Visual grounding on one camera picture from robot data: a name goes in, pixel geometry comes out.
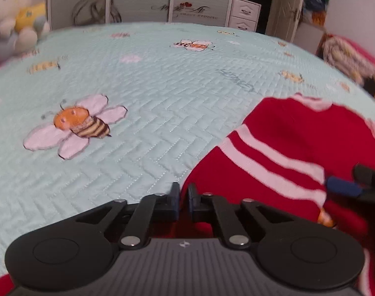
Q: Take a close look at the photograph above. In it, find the grey sliding-door wardrobe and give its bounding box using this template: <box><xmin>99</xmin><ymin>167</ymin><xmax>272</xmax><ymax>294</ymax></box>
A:
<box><xmin>47</xmin><ymin>0</ymin><xmax>237</xmax><ymax>28</ymax></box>

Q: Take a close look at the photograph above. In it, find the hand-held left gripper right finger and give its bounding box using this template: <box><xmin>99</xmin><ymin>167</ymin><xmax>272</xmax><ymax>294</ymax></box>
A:
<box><xmin>187</xmin><ymin>183</ymin><xmax>295</xmax><ymax>250</ymax></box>

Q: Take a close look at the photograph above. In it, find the white cat plush toy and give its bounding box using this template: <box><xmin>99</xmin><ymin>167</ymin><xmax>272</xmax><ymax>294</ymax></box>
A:
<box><xmin>0</xmin><ymin>0</ymin><xmax>50</xmax><ymax>65</ymax></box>

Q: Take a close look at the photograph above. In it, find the white drawer cabinet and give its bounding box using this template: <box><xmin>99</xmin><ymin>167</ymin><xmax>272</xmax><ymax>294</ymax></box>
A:
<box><xmin>228</xmin><ymin>0</ymin><xmax>262</xmax><ymax>33</ymax></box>

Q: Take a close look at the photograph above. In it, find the folded floral quilt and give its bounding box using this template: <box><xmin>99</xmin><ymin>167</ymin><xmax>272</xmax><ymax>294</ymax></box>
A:
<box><xmin>321</xmin><ymin>35</ymin><xmax>375</xmax><ymax>84</ymax></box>

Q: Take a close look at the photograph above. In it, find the pink pillow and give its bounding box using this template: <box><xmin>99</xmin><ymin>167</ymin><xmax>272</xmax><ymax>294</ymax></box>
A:
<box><xmin>326</xmin><ymin>34</ymin><xmax>375</xmax><ymax>68</ymax></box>

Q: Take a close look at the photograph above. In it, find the white door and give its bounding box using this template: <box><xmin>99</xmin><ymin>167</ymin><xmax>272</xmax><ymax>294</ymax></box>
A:
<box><xmin>272</xmin><ymin>0</ymin><xmax>308</xmax><ymax>42</ymax></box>

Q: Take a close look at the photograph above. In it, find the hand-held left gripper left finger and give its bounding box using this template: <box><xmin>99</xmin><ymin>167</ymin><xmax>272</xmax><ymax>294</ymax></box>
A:
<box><xmin>76</xmin><ymin>182</ymin><xmax>180</xmax><ymax>250</ymax></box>

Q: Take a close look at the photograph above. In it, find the mint quilted bee-print bedspread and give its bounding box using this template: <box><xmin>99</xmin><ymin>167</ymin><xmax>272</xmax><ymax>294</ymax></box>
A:
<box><xmin>0</xmin><ymin>21</ymin><xmax>375</xmax><ymax>284</ymax></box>

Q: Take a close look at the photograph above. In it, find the pile of coloured bags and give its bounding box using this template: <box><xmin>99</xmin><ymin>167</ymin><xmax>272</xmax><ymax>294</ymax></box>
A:
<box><xmin>305</xmin><ymin>0</ymin><xmax>331</xmax><ymax>25</ymax></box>

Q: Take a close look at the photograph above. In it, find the red white-striped knit sweater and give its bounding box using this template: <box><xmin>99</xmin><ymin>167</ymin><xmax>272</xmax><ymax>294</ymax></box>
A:
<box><xmin>0</xmin><ymin>94</ymin><xmax>375</xmax><ymax>296</ymax></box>

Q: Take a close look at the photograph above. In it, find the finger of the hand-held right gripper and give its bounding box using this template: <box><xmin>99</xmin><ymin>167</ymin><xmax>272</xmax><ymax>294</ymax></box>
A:
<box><xmin>353</xmin><ymin>164</ymin><xmax>375</xmax><ymax>186</ymax></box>
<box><xmin>326</xmin><ymin>176</ymin><xmax>375</xmax><ymax>204</ymax></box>

